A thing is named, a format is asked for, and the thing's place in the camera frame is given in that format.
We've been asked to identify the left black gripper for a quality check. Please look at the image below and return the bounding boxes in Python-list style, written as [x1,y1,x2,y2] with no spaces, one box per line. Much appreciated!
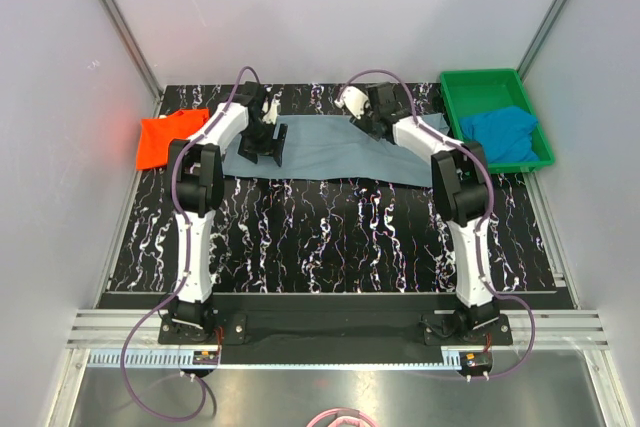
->
[240,120,288,166]

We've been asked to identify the grey-blue t shirt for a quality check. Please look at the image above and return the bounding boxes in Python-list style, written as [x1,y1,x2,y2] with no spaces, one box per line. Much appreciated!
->
[223,115,432,188]

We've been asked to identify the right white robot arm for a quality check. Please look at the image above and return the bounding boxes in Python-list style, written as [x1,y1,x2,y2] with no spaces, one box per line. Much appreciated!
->
[336,83,500,344]

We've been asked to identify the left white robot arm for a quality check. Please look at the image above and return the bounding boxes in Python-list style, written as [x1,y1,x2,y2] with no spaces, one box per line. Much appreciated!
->
[162,81,288,343]

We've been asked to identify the green plastic bin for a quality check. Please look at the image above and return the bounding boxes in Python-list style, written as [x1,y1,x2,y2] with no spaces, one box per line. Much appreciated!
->
[440,69,555,174]

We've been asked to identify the orange folded t shirt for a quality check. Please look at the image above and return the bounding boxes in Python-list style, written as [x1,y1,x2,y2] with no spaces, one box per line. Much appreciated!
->
[136,109,210,171]

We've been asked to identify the blue t shirt in bin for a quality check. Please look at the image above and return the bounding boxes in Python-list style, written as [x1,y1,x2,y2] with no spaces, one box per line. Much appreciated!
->
[459,106,539,164]

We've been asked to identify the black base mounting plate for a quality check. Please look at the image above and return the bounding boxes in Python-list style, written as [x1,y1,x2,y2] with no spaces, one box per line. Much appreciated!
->
[159,294,513,366]

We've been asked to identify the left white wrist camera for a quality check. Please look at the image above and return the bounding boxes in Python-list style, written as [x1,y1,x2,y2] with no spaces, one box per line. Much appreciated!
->
[260,92,281,125]

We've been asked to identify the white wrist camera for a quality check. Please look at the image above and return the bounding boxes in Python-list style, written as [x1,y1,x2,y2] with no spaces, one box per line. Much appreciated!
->
[260,92,281,125]
[334,86,371,119]

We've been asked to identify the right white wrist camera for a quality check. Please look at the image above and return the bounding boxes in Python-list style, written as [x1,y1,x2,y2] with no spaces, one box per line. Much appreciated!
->
[334,86,371,119]

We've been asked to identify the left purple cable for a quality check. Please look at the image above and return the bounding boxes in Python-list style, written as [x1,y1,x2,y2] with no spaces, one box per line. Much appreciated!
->
[119,65,261,423]

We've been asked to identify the aluminium frame rail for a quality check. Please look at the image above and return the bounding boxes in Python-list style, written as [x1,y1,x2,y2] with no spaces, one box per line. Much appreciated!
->
[67,310,608,350]

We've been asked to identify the pink cable coil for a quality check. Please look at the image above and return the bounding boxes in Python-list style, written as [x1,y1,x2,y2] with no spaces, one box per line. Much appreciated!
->
[305,407,376,427]

